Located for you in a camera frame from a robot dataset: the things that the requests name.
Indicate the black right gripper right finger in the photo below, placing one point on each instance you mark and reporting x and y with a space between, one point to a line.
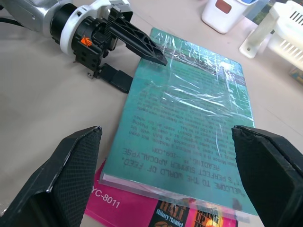
272 179

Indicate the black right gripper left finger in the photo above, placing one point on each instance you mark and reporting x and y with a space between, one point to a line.
59 179

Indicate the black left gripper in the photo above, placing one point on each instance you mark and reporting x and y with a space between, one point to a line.
87 52

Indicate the teal plastic-wrapped book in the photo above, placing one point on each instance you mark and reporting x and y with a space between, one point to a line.
184 113

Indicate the pink book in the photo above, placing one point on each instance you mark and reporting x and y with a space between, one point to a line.
132 208

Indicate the white container with red label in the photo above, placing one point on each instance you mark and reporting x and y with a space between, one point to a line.
222 14

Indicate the yellow and blue box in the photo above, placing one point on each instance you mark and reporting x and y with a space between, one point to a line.
297 75

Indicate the blue and white object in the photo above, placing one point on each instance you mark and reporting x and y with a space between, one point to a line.
248 1

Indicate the white plastic rack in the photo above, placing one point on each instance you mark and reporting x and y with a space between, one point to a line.
284 33

